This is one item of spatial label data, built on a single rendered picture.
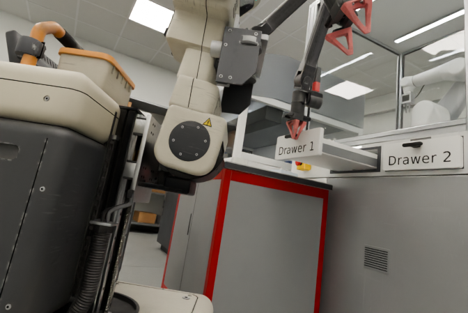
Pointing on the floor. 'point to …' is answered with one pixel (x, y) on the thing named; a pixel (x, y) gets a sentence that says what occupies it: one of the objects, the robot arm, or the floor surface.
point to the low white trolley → (251, 241)
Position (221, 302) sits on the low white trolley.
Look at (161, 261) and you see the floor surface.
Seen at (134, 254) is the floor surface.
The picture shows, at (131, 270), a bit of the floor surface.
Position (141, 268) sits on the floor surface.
